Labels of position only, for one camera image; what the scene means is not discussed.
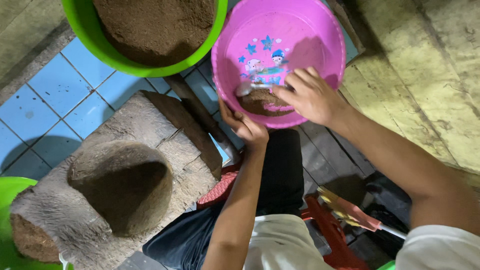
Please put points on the person's right hand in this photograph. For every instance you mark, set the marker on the person's right hand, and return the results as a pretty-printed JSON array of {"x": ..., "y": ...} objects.
[{"x": 313, "y": 99}]

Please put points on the person's left hand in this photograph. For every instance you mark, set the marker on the person's left hand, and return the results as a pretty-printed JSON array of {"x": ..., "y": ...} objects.
[{"x": 245, "y": 127}]

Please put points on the metal spoon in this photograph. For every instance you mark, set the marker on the metal spoon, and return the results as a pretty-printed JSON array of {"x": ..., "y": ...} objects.
[{"x": 249, "y": 88}]

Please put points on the pink plastic basin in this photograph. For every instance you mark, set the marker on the pink plastic basin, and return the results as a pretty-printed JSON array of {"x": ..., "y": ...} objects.
[{"x": 270, "y": 41}]

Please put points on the brown powder in pink basin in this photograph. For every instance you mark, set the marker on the brown powder in pink basin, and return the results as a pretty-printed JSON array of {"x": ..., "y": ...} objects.
[{"x": 262, "y": 103}]

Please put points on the wooden pestle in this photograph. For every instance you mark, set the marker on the wooden pestle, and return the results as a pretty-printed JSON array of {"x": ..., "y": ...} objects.
[{"x": 202, "y": 112}]

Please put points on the person's black trousers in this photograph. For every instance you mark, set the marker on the person's black trousers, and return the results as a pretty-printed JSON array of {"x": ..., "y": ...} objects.
[{"x": 262, "y": 195}]

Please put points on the pink broom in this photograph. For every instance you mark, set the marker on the pink broom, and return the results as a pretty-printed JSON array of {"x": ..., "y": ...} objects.
[{"x": 348, "y": 212}]

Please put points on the person's white shirt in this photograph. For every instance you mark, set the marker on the person's white shirt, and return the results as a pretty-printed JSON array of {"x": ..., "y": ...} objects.
[{"x": 285, "y": 243}]

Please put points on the brown powder heap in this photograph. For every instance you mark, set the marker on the brown powder heap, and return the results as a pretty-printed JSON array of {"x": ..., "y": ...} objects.
[{"x": 153, "y": 30}]

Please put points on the red plastic stool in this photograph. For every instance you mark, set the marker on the red plastic stool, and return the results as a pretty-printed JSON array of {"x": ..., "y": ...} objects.
[{"x": 330, "y": 232}]

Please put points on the wooden mortar block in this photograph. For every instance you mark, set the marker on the wooden mortar block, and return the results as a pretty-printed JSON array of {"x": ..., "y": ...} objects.
[{"x": 120, "y": 176}]

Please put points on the large green plastic basin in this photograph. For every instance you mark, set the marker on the large green plastic basin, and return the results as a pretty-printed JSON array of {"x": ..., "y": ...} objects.
[{"x": 93, "y": 41}]

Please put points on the brown powder in small basin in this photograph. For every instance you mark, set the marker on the brown powder in small basin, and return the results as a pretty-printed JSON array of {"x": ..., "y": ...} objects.
[{"x": 32, "y": 240}]

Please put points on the small green plastic basin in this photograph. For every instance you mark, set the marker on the small green plastic basin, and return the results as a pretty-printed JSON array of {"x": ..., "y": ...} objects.
[{"x": 7, "y": 225}]

